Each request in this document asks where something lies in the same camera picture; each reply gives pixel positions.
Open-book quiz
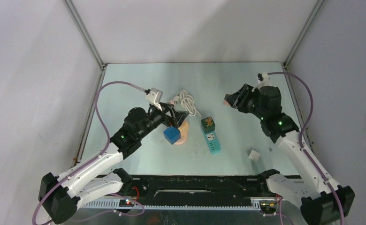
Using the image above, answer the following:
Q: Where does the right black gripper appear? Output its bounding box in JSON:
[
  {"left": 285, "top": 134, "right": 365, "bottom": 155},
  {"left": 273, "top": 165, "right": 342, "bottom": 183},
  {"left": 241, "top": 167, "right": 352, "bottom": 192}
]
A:
[{"left": 224, "top": 84, "right": 267, "bottom": 120}]

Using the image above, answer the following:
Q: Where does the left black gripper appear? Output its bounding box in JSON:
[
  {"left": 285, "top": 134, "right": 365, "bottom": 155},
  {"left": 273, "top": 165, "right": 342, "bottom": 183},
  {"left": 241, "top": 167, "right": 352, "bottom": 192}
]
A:
[{"left": 137, "top": 102, "right": 189, "bottom": 140}]

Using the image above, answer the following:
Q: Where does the yellow cube plug adapter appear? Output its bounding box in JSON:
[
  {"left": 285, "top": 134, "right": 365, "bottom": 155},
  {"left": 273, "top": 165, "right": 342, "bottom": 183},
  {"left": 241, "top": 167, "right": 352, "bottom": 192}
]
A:
[{"left": 178, "top": 121, "right": 189, "bottom": 134}]

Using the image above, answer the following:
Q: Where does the pink round power socket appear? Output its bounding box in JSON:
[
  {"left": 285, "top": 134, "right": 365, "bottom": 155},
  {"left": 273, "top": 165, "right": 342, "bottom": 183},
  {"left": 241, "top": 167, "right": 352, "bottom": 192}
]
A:
[{"left": 174, "top": 132, "right": 188, "bottom": 145}]

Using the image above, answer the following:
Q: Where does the blue cube plug adapter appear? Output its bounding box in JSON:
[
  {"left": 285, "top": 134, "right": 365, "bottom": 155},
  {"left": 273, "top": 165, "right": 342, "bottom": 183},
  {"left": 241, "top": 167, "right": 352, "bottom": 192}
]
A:
[{"left": 163, "top": 127, "right": 181, "bottom": 145}]

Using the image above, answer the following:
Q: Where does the green cube plug adapter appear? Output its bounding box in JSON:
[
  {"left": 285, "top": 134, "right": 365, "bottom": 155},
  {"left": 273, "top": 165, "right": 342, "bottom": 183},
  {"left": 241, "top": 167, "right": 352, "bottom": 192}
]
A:
[{"left": 200, "top": 116, "right": 216, "bottom": 134}]

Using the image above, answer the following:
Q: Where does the teal power strip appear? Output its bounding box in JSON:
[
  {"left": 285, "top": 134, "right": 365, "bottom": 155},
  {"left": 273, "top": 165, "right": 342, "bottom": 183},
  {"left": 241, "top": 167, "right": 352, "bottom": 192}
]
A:
[{"left": 202, "top": 131, "right": 221, "bottom": 154}]

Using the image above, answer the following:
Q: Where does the small white plug adapter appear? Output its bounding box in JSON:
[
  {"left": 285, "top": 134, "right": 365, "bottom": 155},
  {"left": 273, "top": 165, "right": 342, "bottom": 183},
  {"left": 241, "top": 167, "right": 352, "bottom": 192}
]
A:
[{"left": 247, "top": 150, "right": 260, "bottom": 162}]

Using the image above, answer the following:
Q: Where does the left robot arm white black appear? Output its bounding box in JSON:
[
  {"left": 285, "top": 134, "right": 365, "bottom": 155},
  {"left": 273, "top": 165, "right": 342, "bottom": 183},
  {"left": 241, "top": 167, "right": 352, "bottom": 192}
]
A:
[{"left": 38, "top": 103, "right": 189, "bottom": 225}]

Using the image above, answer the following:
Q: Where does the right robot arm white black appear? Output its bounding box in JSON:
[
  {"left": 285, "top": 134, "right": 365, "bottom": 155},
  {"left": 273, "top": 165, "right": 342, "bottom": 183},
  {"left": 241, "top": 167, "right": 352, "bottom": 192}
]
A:
[{"left": 224, "top": 84, "right": 355, "bottom": 225}]

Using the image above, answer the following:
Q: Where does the white coiled power cord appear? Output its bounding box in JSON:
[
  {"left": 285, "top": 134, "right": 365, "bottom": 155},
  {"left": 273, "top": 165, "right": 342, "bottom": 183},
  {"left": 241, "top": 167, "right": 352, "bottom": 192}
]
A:
[{"left": 172, "top": 90, "right": 202, "bottom": 117}]

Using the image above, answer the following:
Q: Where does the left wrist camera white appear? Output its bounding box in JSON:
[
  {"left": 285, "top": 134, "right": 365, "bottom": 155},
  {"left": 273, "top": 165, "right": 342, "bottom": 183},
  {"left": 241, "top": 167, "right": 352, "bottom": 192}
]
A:
[{"left": 145, "top": 88, "right": 163, "bottom": 111}]

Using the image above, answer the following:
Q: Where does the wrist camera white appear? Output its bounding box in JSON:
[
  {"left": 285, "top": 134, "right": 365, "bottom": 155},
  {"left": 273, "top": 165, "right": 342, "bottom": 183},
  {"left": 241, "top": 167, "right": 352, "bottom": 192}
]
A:
[
  {"left": 145, "top": 88, "right": 163, "bottom": 111},
  {"left": 252, "top": 72, "right": 270, "bottom": 92}
]

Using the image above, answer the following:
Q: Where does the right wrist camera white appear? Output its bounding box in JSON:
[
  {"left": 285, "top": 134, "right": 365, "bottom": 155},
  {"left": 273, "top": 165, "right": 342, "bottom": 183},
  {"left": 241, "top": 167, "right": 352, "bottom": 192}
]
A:
[{"left": 252, "top": 72, "right": 270, "bottom": 92}]

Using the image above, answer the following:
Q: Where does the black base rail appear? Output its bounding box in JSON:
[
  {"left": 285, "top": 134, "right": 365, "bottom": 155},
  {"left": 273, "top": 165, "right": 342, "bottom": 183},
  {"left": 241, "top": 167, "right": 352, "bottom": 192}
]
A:
[{"left": 117, "top": 175, "right": 280, "bottom": 208}]

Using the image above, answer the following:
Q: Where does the grey slotted cable duct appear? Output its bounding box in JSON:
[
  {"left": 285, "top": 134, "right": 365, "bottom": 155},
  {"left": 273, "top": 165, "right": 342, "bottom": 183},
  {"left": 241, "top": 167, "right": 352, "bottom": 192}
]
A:
[{"left": 65, "top": 198, "right": 277, "bottom": 212}]

